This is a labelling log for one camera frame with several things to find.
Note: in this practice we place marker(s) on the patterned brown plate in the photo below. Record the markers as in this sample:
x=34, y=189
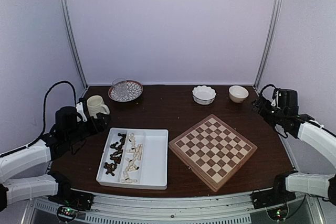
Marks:
x=134, y=90

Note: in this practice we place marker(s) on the left aluminium frame post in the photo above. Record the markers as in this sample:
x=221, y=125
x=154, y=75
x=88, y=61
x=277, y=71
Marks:
x=72, y=43

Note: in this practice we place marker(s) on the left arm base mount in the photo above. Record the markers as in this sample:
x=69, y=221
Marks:
x=75, y=199

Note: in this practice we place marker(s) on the light chess pieces pile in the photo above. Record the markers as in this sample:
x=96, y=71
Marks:
x=132, y=158

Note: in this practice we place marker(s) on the white scalloped bowl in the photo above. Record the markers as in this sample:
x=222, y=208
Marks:
x=203, y=95

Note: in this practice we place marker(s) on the wooden chess board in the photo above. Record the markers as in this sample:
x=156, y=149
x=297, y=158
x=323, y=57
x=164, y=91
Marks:
x=213, y=150

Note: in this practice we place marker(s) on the aluminium frame post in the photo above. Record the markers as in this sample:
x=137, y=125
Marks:
x=275, y=13
x=72, y=43

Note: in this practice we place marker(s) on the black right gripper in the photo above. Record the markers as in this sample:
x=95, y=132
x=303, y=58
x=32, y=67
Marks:
x=260, y=100

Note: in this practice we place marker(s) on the white plastic tray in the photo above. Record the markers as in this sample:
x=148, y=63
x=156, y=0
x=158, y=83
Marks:
x=154, y=165

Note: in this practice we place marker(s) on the clear drinking glass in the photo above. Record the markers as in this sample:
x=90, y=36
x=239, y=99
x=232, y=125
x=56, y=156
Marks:
x=120, y=87

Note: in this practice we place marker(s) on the cream ceramic mug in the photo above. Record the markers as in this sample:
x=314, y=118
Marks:
x=95, y=105

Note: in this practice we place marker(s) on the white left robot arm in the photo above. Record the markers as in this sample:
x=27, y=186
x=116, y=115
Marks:
x=42, y=150

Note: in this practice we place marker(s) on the dark chess pieces pile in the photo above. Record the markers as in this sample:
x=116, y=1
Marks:
x=116, y=156

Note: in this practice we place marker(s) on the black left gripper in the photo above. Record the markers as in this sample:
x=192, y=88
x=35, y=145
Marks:
x=102, y=126

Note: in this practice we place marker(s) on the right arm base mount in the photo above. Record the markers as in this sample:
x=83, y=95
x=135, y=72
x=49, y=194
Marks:
x=268, y=198

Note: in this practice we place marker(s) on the right aluminium frame post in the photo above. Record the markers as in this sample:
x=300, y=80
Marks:
x=275, y=13

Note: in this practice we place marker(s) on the cream round bowl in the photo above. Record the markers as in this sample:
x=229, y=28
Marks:
x=238, y=94

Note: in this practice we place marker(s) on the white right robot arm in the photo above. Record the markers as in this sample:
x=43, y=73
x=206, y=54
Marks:
x=307, y=130

